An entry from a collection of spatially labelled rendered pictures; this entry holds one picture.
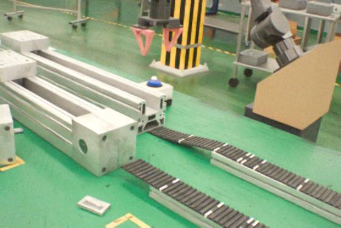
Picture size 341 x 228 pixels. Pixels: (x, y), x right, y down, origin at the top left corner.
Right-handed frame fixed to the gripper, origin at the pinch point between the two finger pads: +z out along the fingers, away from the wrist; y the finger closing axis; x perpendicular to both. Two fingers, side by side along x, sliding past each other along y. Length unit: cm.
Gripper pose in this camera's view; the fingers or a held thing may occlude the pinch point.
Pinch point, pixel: (156, 50)
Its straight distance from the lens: 108.7
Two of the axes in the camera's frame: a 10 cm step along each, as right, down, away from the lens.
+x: 7.5, 3.2, -5.9
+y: -6.6, 2.3, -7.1
